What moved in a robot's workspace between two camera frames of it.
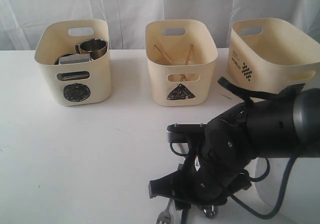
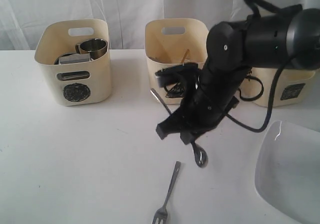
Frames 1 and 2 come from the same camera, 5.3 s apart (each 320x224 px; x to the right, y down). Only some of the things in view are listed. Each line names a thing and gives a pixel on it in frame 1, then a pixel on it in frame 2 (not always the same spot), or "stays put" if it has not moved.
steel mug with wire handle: (73, 58) stays put
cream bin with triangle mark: (180, 53) stays put
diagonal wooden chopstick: (187, 60) -> (185, 55)
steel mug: (96, 47) stays put
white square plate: (301, 201) stays put
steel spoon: (211, 211) -> (200, 155)
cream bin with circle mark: (79, 83) stays put
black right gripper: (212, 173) -> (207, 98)
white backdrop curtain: (27, 10) stays put
